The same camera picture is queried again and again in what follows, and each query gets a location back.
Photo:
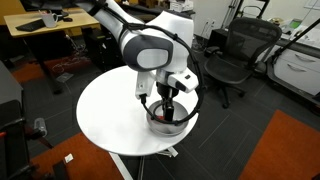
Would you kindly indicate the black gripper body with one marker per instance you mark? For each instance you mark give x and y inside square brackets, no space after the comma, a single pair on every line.
[166,90]

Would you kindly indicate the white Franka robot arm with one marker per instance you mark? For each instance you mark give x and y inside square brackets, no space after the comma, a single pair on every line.
[150,40]

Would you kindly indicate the grey bowl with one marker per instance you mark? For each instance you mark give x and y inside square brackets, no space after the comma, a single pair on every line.
[166,128]

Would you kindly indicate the black mesh office chair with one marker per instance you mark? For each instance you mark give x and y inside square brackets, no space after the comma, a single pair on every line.
[233,66]

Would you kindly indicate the white table base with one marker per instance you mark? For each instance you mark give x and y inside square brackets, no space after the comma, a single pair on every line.
[120,166]

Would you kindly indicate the black box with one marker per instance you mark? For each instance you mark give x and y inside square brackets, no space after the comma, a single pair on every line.
[218,35]

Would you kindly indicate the black computer tower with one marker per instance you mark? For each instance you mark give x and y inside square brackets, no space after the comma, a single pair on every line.
[96,46]

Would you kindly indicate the white cardboard box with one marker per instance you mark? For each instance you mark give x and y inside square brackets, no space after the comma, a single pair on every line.
[181,6]

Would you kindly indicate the grey power strip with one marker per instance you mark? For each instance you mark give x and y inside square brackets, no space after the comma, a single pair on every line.
[64,77]

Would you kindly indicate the small white floor paper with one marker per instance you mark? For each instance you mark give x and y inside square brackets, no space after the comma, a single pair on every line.
[69,158]

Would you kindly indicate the light wooden desk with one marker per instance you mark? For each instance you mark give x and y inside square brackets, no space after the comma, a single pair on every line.
[76,20]

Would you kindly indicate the black computer mouse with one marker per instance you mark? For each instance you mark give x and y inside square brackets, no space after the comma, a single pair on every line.
[67,19]

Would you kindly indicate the grey translucent cylinder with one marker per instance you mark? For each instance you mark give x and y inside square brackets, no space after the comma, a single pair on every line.
[40,125]

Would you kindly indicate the white drawer cabinet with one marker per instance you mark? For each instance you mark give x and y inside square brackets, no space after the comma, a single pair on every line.
[300,71]

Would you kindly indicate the black kick scooter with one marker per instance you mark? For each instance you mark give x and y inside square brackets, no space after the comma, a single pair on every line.
[293,40]

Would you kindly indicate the white pitcher mug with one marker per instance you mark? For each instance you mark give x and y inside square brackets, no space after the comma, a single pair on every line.
[49,20]

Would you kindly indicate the green item on cabinet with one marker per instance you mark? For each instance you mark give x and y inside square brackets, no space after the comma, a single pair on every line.
[295,23]

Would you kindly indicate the black keyboard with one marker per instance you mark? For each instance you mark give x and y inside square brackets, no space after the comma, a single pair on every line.
[30,25]

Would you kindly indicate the black monitor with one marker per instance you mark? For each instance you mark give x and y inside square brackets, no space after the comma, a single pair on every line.
[40,5]

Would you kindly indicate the white papers on cabinet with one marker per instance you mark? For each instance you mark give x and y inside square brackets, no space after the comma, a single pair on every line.
[310,36]

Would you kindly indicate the black breadboard table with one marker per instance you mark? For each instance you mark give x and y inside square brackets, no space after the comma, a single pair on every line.
[10,86]

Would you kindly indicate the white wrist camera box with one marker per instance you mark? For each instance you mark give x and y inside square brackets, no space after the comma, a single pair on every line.
[145,83]

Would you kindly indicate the black upright post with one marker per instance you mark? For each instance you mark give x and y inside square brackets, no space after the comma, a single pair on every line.
[60,171]

